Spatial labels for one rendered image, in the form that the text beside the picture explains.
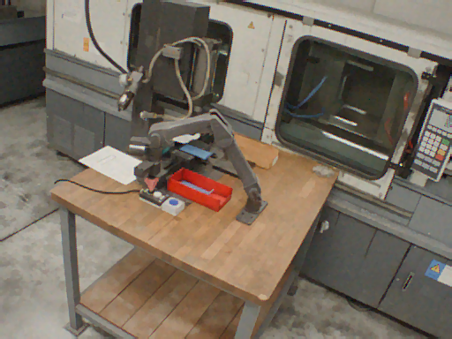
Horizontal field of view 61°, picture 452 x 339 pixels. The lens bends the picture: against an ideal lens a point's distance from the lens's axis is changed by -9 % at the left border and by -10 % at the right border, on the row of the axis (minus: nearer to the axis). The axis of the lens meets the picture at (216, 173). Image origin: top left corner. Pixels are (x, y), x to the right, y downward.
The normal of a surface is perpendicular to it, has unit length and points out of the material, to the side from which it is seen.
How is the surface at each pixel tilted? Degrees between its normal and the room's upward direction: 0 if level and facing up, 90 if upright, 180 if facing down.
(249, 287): 0
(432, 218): 90
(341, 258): 90
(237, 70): 90
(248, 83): 90
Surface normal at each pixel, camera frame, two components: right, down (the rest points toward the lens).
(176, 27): -0.45, 0.39
